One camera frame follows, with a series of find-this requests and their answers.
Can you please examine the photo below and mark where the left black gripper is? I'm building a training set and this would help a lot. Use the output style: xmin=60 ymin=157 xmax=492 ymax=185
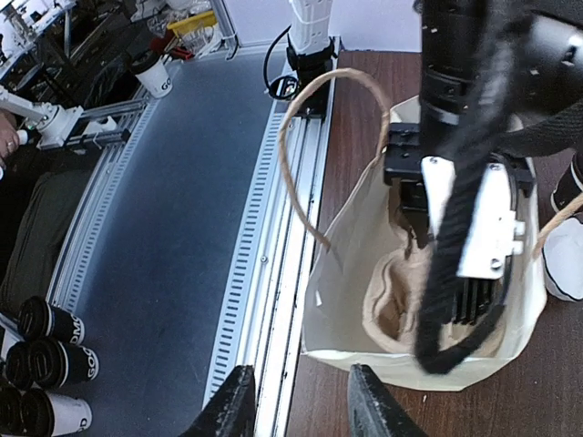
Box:
xmin=382 ymin=122 xmax=537 ymax=247

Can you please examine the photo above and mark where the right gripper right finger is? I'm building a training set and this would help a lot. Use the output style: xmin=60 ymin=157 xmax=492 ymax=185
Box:
xmin=347 ymin=364 xmax=426 ymax=437

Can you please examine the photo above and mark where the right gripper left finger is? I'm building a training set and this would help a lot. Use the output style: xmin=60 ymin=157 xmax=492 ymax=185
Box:
xmin=180 ymin=365 xmax=257 ymax=437

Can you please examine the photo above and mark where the kraft paper takeout bag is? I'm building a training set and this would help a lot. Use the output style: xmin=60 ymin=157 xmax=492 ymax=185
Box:
xmin=277 ymin=66 xmax=583 ymax=393

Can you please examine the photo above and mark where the cardboard two-cup carrier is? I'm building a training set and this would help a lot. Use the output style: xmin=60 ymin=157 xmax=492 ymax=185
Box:
xmin=362 ymin=186 xmax=506 ymax=359

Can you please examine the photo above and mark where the black white paper coffee cup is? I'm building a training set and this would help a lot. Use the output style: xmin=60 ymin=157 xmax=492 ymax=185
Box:
xmin=550 ymin=153 xmax=582 ymax=212

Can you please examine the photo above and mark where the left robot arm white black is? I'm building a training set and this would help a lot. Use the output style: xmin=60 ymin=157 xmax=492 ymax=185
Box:
xmin=384 ymin=1 xmax=582 ymax=252

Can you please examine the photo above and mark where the white scalloped dish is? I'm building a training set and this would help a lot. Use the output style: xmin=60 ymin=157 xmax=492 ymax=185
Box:
xmin=542 ymin=216 xmax=583 ymax=302

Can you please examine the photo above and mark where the lidded cup outside middle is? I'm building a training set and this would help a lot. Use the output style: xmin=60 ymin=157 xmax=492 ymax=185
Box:
xmin=5 ymin=338 xmax=99 ymax=391

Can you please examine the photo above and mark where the lidded cup outside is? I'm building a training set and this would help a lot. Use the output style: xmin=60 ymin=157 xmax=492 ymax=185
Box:
xmin=1 ymin=387 xmax=93 ymax=436
xmin=17 ymin=296 xmax=86 ymax=345
xmin=5 ymin=338 xmax=99 ymax=391

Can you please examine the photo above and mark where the lidded cup outside bottom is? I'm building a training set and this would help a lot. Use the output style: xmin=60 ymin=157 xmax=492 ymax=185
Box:
xmin=1 ymin=387 xmax=93 ymax=436

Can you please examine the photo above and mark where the lidded cup outside left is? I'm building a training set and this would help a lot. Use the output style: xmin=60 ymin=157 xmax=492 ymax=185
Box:
xmin=17 ymin=296 xmax=86 ymax=345

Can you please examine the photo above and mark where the yellow bin in background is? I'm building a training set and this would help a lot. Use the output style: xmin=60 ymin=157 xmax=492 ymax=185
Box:
xmin=167 ymin=11 xmax=218 ymax=47

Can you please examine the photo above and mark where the white paper cup far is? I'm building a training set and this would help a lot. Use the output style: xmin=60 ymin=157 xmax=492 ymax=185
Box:
xmin=129 ymin=50 xmax=173 ymax=98

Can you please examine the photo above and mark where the white machine part left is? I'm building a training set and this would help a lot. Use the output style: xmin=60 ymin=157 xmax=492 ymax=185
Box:
xmin=1 ymin=86 xmax=131 ymax=150

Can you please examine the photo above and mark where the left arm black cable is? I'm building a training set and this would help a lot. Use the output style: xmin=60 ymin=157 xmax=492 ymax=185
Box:
xmin=414 ymin=0 xmax=583 ymax=377

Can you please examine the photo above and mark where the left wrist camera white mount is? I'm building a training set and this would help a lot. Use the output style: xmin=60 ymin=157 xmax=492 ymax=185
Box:
xmin=419 ymin=155 xmax=527 ymax=327

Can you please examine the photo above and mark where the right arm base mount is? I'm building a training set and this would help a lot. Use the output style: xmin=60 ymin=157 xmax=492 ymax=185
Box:
xmin=266 ymin=38 xmax=341 ymax=122

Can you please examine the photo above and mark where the aluminium front rail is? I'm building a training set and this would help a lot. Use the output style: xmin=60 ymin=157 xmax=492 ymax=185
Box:
xmin=47 ymin=47 xmax=314 ymax=436

